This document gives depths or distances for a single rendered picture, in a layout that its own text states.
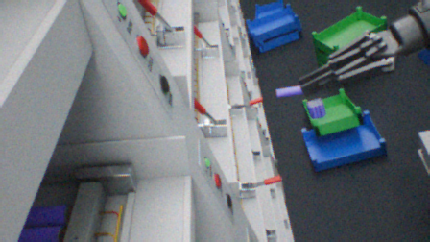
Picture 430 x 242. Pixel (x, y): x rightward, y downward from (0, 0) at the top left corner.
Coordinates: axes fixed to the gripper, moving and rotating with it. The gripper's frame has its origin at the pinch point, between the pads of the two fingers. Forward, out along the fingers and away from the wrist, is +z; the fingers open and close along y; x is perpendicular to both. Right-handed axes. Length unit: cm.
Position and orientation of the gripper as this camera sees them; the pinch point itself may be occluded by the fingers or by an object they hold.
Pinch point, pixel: (317, 81)
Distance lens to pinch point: 81.2
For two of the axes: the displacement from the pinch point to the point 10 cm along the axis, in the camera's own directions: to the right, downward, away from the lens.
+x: 5.5, 6.1, 5.7
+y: 0.2, 6.7, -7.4
